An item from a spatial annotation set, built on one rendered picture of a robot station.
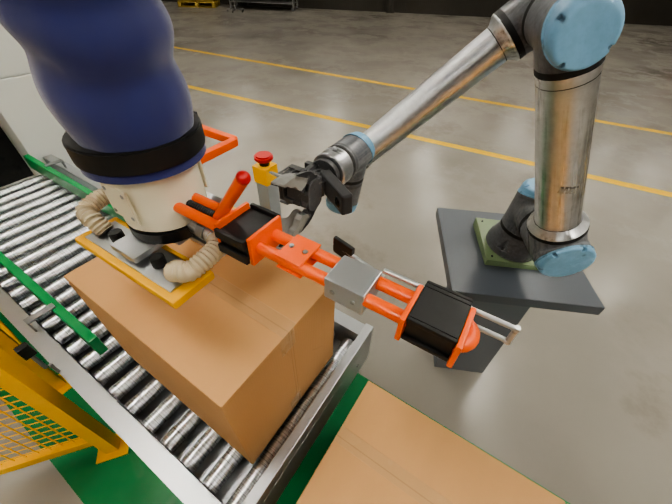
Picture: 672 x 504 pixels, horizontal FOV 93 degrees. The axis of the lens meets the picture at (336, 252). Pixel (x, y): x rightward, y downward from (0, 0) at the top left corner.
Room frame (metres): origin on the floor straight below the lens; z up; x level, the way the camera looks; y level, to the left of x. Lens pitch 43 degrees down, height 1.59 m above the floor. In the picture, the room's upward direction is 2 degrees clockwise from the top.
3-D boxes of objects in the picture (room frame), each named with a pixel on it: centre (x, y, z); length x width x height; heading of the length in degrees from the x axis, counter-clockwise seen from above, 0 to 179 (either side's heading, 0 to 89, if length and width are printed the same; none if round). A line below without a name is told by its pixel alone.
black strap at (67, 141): (0.57, 0.37, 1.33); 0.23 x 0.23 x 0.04
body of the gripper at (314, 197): (0.61, 0.06, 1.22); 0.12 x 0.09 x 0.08; 150
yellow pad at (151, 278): (0.49, 0.42, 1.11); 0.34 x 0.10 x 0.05; 59
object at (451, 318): (0.26, -0.14, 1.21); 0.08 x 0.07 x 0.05; 59
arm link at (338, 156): (0.68, 0.02, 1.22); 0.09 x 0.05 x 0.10; 60
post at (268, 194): (1.09, 0.28, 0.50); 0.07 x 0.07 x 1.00; 58
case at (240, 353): (0.56, 0.36, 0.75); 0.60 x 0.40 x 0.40; 58
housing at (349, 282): (0.33, -0.03, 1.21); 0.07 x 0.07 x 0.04; 59
